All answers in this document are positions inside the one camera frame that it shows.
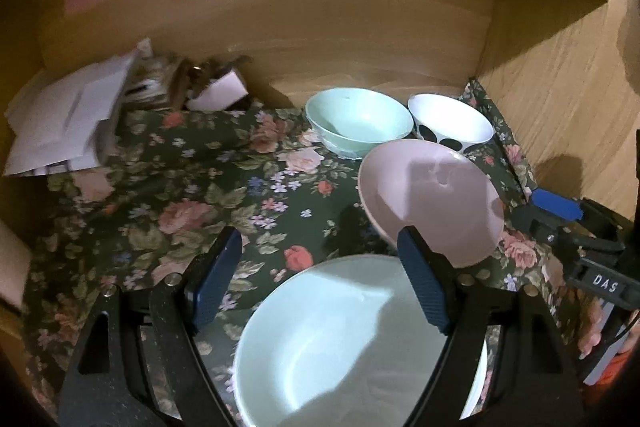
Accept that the small white paper box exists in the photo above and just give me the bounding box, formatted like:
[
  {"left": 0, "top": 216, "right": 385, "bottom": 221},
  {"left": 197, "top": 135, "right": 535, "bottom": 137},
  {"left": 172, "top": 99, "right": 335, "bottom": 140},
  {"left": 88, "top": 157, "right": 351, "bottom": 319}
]
[{"left": 187, "top": 72, "right": 250, "bottom": 112}]

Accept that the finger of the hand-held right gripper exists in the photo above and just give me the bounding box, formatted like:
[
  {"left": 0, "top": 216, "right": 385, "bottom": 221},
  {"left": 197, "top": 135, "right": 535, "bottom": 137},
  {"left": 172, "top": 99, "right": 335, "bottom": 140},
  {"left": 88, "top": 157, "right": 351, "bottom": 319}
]
[
  {"left": 511, "top": 204, "right": 581, "bottom": 258},
  {"left": 530, "top": 188, "right": 621, "bottom": 233}
]

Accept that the pink bowl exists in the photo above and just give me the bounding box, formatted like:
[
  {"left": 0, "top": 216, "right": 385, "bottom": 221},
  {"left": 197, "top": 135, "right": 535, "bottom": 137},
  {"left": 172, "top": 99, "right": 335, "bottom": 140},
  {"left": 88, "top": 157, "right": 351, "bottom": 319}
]
[{"left": 357, "top": 138, "right": 506, "bottom": 269}]

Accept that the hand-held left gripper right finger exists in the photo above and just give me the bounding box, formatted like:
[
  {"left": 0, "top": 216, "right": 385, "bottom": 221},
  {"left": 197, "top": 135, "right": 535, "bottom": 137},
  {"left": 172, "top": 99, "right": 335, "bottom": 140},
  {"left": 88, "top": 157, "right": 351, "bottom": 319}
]
[{"left": 396, "top": 225, "right": 586, "bottom": 427}]

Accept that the dark brown bundle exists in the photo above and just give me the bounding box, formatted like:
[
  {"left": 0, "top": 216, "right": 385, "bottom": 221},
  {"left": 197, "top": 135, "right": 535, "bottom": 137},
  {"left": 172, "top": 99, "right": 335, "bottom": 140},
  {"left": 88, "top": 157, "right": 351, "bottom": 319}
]
[{"left": 170, "top": 54, "right": 251, "bottom": 100}]

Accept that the white bowl with black spots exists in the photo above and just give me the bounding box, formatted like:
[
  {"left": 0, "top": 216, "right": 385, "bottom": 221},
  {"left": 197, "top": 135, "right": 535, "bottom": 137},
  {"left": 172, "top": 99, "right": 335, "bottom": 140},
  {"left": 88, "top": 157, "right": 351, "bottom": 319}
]
[{"left": 407, "top": 93, "right": 494, "bottom": 155}]

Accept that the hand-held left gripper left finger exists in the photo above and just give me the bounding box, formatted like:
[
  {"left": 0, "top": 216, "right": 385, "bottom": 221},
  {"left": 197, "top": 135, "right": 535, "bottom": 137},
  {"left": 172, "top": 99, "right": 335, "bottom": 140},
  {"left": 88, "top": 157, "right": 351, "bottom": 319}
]
[{"left": 59, "top": 226, "right": 244, "bottom": 427}]

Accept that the mint green plate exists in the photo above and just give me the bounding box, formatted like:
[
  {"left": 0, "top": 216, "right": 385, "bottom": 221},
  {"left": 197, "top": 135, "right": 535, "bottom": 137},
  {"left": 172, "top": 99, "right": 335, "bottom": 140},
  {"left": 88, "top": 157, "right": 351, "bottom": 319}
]
[{"left": 234, "top": 254, "right": 488, "bottom": 427}]

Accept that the dark floral tablecloth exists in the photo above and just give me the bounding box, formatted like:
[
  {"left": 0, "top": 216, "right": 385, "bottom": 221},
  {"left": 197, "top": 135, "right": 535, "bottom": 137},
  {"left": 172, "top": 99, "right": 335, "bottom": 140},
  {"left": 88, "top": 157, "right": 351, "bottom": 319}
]
[{"left": 22, "top": 79, "right": 616, "bottom": 427}]

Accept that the mint green bowl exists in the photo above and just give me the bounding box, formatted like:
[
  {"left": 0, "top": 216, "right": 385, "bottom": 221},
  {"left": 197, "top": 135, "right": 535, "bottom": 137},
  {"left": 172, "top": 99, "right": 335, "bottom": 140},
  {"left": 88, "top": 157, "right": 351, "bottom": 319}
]
[{"left": 305, "top": 88, "right": 415, "bottom": 159}]

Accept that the orange clothing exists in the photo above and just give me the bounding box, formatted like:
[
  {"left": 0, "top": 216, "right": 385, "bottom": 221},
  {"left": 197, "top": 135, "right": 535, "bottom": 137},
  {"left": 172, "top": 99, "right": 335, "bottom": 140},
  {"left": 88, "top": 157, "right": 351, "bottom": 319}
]
[{"left": 597, "top": 322, "right": 636, "bottom": 383}]

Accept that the stack of white papers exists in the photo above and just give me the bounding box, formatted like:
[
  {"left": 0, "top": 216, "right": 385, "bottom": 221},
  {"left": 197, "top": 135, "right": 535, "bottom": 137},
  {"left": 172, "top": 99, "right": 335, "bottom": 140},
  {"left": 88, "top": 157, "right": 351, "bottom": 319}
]
[{"left": 4, "top": 49, "right": 138, "bottom": 178}]

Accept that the stack of small books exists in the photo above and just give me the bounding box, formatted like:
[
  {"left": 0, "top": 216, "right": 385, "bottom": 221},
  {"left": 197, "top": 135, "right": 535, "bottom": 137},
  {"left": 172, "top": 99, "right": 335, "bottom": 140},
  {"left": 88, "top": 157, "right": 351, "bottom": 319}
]
[{"left": 122, "top": 57, "right": 176, "bottom": 108}]

